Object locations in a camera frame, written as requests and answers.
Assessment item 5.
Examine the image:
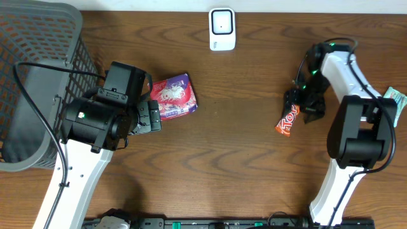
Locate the red purple snack packet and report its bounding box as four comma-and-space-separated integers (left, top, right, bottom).
150, 73, 198, 121

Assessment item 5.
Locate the orange brown snack bar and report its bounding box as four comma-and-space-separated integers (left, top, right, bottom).
275, 104, 300, 137

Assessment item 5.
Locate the light teal wipes packet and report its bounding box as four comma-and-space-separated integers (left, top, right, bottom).
383, 87, 406, 127

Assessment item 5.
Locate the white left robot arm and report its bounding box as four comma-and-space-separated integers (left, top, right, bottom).
34, 98, 161, 228

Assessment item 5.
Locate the white barcode scanner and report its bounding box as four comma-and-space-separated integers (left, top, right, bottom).
209, 8, 237, 52

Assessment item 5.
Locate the grey plastic mesh basket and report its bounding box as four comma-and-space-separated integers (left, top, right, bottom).
1, 0, 98, 172

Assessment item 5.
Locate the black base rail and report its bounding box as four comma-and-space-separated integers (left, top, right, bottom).
81, 216, 376, 229

